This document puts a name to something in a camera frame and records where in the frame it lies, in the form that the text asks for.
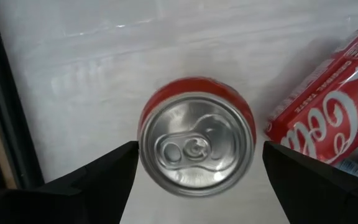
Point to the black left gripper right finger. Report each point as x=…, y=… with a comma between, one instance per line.
x=315, y=193

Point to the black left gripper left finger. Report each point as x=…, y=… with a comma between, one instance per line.
x=98, y=186

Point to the dented red Coca-Cola can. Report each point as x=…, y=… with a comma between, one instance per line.
x=331, y=118

